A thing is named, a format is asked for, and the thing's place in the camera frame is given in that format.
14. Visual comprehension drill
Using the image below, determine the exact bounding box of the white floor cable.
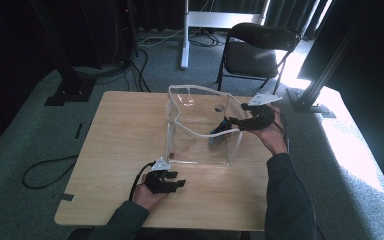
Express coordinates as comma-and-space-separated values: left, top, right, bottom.
137, 27, 185, 48

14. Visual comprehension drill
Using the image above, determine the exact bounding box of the person's left hand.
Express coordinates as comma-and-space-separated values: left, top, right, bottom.
132, 174, 168, 213

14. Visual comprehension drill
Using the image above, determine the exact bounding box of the black floor cable loop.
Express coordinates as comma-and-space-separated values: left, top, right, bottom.
21, 154, 80, 190

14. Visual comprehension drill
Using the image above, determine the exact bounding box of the clear plastic bag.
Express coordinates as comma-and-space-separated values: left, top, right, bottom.
164, 84, 248, 167

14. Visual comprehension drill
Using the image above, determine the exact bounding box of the white desk frame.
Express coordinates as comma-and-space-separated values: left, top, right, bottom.
180, 0, 271, 71

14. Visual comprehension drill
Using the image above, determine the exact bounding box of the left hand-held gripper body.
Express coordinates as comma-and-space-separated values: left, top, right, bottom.
144, 156, 178, 195

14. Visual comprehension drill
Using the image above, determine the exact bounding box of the black metal stand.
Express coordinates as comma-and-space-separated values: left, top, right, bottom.
29, 0, 98, 107
285, 0, 376, 120

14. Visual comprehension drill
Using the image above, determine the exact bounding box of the blue toy car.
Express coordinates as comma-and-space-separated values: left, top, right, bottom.
207, 119, 235, 147

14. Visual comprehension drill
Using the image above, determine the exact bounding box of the person's right hand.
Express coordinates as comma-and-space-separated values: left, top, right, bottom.
249, 105, 288, 156

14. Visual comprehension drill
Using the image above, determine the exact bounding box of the right hand-held gripper cable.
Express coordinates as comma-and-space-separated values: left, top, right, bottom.
272, 108, 290, 155

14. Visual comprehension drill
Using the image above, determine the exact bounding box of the left hand-held gripper cable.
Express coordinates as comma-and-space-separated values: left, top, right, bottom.
128, 161, 157, 202

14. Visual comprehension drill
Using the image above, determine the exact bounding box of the hand-held gripper cable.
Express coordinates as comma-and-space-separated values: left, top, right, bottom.
272, 108, 290, 155
128, 161, 157, 202

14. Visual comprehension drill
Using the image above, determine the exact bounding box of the dark curtain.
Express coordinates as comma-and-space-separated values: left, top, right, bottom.
136, 0, 334, 41

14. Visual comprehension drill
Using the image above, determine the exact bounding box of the black floor cable bundle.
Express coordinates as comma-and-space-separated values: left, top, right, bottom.
73, 46, 152, 93

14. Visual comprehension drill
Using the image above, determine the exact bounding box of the black folding chair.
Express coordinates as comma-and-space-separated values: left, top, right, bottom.
215, 22, 303, 105

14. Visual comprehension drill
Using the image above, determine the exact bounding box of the black floor strip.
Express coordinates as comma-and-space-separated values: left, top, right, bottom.
74, 122, 84, 141

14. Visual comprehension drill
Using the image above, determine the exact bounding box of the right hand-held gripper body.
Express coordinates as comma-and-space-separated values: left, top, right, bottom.
240, 93, 284, 132

